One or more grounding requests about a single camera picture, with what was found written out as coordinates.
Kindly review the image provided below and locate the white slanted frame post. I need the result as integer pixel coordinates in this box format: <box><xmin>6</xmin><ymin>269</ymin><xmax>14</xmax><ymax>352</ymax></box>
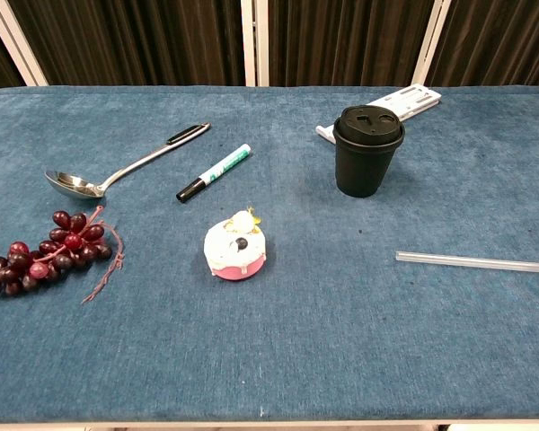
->
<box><xmin>0</xmin><ymin>0</ymin><xmax>49</xmax><ymax>87</ymax></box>
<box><xmin>411</xmin><ymin>0</ymin><xmax>453</xmax><ymax>87</ymax></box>

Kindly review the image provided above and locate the small pink white cake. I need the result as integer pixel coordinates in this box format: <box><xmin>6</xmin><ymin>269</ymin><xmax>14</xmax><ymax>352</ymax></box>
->
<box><xmin>203</xmin><ymin>206</ymin><xmax>267</xmax><ymax>282</ymax></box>

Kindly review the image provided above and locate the black paper cup with lid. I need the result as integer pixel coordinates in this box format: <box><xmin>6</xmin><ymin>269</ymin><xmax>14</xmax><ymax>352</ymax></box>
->
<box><xmin>332</xmin><ymin>104</ymin><xmax>406</xmax><ymax>198</ymax></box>

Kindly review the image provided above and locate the stainless steel ladle black grip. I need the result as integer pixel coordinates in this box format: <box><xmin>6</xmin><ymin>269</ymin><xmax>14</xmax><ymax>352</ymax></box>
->
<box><xmin>43</xmin><ymin>122</ymin><xmax>212</xmax><ymax>199</ymax></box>

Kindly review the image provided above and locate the clear plastic straw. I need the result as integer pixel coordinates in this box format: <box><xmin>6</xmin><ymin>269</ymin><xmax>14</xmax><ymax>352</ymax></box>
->
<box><xmin>395</xmin><ymin>251</ymin><xmax>539</xmax><ymax>275</ymax></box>

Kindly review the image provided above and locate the white upright double frame post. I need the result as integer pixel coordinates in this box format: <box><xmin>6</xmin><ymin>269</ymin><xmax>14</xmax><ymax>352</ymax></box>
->
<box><xmin>239</xmin><ymin>0</ymin><xmax>271</xmax><ymax>88</ymax></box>

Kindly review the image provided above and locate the blue fabric table cloth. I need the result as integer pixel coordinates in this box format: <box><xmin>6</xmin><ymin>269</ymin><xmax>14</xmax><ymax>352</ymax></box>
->
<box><xmin>0</xmin><ymin>84</ymin><xmax>539</xmax><ymax>424</ymax></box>

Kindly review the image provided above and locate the white green marker black cap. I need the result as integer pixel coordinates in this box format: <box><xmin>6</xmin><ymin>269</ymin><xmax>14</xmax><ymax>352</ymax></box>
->
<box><xmin>175</xmin><ymin>143</ymin><xmax>252</xmax><ymax>204</ymax></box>

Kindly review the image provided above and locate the dark red grape bunch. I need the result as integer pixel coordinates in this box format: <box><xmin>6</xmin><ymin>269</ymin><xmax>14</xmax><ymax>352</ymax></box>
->
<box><xmin>0</xmin><ymin>205</ymin><xmax>126</xmax><ymax>305</ymax></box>

